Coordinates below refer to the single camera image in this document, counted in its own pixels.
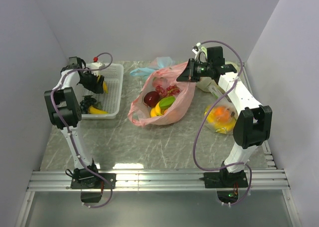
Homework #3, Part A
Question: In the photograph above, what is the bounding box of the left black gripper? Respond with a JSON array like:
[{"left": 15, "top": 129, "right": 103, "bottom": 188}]
[{"left": 79, "top": 68, "right": 104, "bottom": 94}]

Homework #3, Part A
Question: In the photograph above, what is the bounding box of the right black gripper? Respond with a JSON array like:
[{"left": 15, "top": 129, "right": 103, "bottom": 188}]
[{"left": 177, "top": 58, "right": 213, "bottom": 83}]

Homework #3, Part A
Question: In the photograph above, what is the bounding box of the red grape bunch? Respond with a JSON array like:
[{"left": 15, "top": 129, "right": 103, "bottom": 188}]
[{"left": 155, "top": 85, "right": 180, "bottom": 98}]

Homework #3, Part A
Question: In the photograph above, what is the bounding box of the green starfruit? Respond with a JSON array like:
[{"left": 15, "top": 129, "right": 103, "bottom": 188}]
[{"left": 159, "top": 96, "right": 175, "bottom": 110}]

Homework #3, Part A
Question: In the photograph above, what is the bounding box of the red apple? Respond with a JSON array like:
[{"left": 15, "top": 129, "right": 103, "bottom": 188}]
[{"left": 144, "top": 91, "right": 160, "bottom": 108}]

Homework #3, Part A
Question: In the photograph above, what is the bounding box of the yellow banana bunch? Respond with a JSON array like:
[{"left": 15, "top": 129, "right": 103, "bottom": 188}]
[{"left": 150, "top": 104, "right": 166, "bottom": 117}]

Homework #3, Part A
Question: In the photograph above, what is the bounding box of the pink plastic bag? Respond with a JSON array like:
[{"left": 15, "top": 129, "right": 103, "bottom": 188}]
[{"left": 128, "top": 62, "right": 195, "bottom": 127}]

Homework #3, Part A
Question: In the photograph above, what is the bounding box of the single yellow banana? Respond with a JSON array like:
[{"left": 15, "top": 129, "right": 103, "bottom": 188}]
[{"left": 97, "top": 75, "right": 108, "bottom": 94}]

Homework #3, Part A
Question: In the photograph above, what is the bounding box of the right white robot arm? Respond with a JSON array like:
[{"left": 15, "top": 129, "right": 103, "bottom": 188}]
[{"left": 176, "top": 43, "right": 272, "bottom": 188}]

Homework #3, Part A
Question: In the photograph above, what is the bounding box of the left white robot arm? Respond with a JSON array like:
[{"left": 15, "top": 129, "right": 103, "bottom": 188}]
[{"left": 44, "top": 56, "right": 105, "bottom": 189}]

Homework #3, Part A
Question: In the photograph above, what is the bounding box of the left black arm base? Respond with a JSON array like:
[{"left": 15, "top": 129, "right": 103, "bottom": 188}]
[{"left": 67, "top": 169, "right": 116, "bottom": 204}]

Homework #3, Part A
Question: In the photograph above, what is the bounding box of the green tied plastic bag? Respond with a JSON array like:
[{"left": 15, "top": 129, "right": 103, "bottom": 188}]
[{"left": 196, "top": 61, "right": 246, "bottom": 98}]

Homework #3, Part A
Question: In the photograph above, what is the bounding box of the blue tied plastic bag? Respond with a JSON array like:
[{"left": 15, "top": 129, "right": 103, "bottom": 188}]
[{"left": 130, "top": 56, "right": 175, "bottom": 80}]

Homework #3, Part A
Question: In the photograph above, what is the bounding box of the clear bag of fruits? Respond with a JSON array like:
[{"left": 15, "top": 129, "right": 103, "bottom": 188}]
[{"left": 204, "top": 105, "right": 237, "bottom": 135}]

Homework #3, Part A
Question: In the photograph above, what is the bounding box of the black grape bunch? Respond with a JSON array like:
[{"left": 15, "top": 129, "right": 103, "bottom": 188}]
[{"left": 80, "top": 95, "right": 97, "bottom": 114}]

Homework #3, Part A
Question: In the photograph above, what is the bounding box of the white plastic basket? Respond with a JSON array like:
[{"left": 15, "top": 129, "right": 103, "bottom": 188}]
[{"left": 74, "top": 63, "right": 124, "bottom": 119}]

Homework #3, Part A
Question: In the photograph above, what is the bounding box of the small yellow mango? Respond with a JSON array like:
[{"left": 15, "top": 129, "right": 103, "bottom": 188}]
[{"left": 88, "top": 106, "right": 108, "bottom": 115}]

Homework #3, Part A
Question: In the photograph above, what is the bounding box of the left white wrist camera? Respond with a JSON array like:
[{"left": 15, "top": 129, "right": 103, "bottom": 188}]
[{"left": 86, "top": 62, "right": 105, "bottom": 76}]

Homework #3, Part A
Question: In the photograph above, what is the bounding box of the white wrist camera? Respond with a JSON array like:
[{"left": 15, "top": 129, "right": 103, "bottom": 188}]
[
  {"left": 192, "top": 42, "right": 207, "bottom": 61},
  {"left": 86, "top": 62, "right": 105, "bottom": 76}
]

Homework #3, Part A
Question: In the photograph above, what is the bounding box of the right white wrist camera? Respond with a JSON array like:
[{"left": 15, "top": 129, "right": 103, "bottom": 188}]
[{"left": 192, "top": 42, "right": 207, "bottom": 61}]

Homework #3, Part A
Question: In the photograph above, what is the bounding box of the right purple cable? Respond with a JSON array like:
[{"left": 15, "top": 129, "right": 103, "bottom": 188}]
[{"left": 193, "top": 40, "right": 253, "bottom": 207}]

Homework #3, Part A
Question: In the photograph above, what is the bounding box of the purple cable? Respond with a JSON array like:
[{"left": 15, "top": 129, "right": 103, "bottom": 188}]
[
  {"left": 50, "top": 52, "right": 114, "bottom": 209},
  {"left": 193, "top": 40, "right": 253, "bottom": 207}
]

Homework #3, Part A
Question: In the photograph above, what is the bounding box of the aluminium mounting rail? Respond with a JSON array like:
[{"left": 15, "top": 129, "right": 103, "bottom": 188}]
[{"left": 27, "top": 169, "right": 290, "bottom": 192}]

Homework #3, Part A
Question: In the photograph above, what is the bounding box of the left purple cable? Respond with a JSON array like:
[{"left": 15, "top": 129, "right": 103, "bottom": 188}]
[{"left": 50, "top": 52, "right": 114, "bottom": 209}]

